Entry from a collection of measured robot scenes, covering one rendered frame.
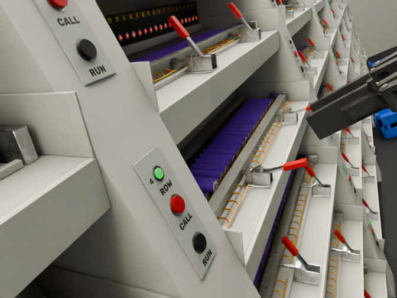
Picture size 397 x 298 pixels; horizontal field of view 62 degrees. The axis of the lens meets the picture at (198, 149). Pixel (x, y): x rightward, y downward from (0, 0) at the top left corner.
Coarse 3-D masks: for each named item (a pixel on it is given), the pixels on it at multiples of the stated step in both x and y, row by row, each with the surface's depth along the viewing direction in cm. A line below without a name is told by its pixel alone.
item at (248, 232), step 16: (256, 96) 91; (272, 96) 87; (288, 96) 86; (304, 96) 86; (304, 112) 78; (288, 128) 71; (304, 128) 79; (272, 144) 65; (288, 144) 64; (272, 160) 59; (288, 160) 60; (288, 176) 61; (240, 192) 51; (256, 192) 50; (272, 192) 49; (240, 208) 47; (256, 208) 46; (272, 208) 49; (224, 224) 44; (240, 224) 44; (256, 224) 43; (272, 224) 49; (240, 240) 35; (256, 240) 41; (240, 256) 36; (256, 256) 41; (256, 272) 42
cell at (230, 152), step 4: (208, 148) 62; (204, 152) 62; (208, 152) 62; (212, 152) 61; (216, 152) 61; (220, 152) 61; (224, 152) 60; (228, 152) 60; (232, 152) 60; (236, 152) 60
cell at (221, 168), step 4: (192, 164) 57; (196, 164) 57; (200, 164) 57; (204, 164) 57; (208, 164) 56; (212, 164) 56; (192, 168) 57; (196, 168) 57; (200, 168) 56; (204, 168) 56; (208, 168) 56; (212, 168) 55; (216, 168) 55; (220, 168) 55; (224, 168) 55; (224, 172) 55
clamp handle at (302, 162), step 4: (296, 160) 49; (300, 160) 48; (304, 160) 47; (284, 164) 49; (288, 164) 49; (292, 164) 48; (296, 164) 48; (300, 164) 48; (304, 164) 47; (260, 168) 51; (272, 168) 51; (276, 168) 50; (280, 168) 49; (284, 168) 49; (288, 168) 49; (292, 168) 48; (296, 168) 48; (260, 172) 51; (264, 172) 51; (268, 172) 50; (272, 172) 50
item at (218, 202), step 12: (276, 108) 76; (288, 108) 80; (264, 120) 71; (264, 132) 66; (252, 144) 60; (240, 156) 57; (252, 156) 59; (240, 168) 53; (228, 180) 50; (240, 180) 53; (216, 192) 47; (228, 192) 47; (216, 204) 45; (216, 216) 44
